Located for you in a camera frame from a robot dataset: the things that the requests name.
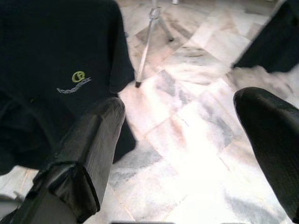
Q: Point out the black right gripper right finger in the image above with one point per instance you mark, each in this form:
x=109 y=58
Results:
x=268 y=130

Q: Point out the dark grey sofa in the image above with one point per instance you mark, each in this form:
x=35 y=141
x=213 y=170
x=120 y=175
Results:
x=275 y=42

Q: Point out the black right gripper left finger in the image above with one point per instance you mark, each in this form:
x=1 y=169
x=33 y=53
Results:
x=88 y=151

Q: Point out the silver metal clothes rack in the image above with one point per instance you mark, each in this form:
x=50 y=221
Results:
x=146 y=46

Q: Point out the black garment green logo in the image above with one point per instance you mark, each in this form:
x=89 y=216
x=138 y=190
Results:
x=58 y=58

